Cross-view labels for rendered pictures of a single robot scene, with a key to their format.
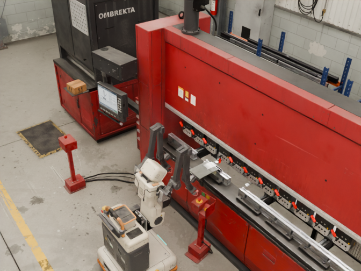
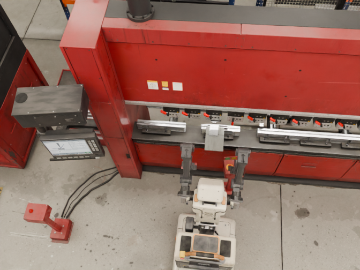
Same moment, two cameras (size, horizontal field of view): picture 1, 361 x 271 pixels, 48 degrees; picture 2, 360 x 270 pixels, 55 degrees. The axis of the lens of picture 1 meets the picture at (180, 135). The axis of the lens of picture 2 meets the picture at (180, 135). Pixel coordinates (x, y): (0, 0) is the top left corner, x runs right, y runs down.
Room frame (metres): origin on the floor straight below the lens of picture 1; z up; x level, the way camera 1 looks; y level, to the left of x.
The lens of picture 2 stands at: (2.43, 1.06, 4.00)
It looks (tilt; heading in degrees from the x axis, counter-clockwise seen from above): 61 degrees down; 319
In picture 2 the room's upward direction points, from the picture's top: 4 degrees counter-clockwise
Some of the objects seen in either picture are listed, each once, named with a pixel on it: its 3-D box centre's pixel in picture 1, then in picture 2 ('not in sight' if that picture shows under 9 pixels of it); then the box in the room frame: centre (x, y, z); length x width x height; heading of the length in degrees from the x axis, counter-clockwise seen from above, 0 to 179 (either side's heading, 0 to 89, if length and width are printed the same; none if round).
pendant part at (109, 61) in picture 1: (116, 88); (65, 128); (4.21, 0.76, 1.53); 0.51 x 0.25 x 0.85; 48
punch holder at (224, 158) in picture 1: (226, 153); (235, 113); (3.38, -0.48, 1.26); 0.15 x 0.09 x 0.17; 39
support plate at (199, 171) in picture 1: (203, 169); (214, 139); (3.43, -0.26, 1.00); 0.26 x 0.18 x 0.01; 129
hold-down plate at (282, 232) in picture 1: (279, 229); (315, 143); (2.70, -0.96, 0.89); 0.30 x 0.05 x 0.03; 39
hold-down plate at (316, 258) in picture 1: (313, 256); (357, 146); (2.39, -1.22, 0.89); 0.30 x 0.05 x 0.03; 39
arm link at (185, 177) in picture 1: (186, 165); (240, 162); (2.99, -0.06, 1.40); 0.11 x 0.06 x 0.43; 38
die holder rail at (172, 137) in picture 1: (182, 145); (161, 125); (3.95, -0.03, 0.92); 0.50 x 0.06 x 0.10; 39
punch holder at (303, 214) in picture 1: (304, 209); (346, 120); (2.61, -1.12, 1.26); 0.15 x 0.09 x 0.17; 39
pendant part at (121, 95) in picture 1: (113, 100); (74, 143); (4.11, 0.78, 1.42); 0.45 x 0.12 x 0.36; 48
